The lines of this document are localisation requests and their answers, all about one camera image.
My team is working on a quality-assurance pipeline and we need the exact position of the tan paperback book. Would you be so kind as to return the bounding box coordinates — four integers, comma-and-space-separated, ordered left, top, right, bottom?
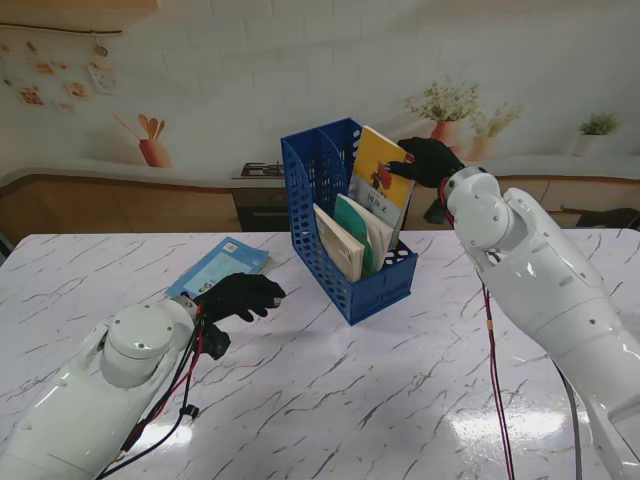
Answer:
312, 202, 366, 282

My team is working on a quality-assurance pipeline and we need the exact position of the blue plastic file holder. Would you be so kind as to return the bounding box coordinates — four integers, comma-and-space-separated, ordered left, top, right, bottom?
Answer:
280, 117, 419, 327

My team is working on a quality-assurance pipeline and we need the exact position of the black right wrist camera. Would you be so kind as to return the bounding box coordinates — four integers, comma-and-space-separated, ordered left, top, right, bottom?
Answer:
423, 197, 451, 226

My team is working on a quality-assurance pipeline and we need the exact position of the yellow and white book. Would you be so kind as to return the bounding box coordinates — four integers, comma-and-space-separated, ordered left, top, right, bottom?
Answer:
348, 124, 417, 251

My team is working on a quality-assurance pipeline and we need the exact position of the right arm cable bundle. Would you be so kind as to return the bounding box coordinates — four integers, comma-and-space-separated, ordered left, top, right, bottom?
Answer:
479, 274, 584, 480

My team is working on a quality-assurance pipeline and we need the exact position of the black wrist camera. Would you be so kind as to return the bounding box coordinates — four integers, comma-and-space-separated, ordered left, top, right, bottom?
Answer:
423, 197, 451, 226
202, 323, 232, 361

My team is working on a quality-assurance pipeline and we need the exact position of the light blue paperback book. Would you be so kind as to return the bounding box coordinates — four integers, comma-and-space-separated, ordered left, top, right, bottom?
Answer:
165, 236, 274, 299

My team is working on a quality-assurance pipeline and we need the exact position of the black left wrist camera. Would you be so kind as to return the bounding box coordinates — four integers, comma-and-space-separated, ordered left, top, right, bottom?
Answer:
202, 323, 232, 361

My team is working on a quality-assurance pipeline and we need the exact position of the printed kitchen backdrop banner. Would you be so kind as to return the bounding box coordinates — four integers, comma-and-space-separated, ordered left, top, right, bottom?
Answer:
0, 0, 640, 236

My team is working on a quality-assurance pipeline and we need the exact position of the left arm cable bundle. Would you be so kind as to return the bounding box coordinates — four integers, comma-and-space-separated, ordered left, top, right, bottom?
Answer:
97, 304, 209, 480

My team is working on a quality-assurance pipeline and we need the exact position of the teal illustrated paperback book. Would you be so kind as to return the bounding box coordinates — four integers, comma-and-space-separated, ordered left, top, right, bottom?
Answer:
333, 193, 397, 277

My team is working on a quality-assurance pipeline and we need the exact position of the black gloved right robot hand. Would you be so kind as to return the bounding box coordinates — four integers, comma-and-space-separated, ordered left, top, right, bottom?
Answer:
387, 137, 467, 190

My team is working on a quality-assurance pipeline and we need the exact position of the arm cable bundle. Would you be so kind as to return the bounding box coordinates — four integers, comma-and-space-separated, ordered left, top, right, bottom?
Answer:
97, 304, 209, 480
479, 274, 584, 480

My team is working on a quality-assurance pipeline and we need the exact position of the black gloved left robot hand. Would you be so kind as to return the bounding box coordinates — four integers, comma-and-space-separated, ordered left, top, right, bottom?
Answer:
193, 272, 287, 324

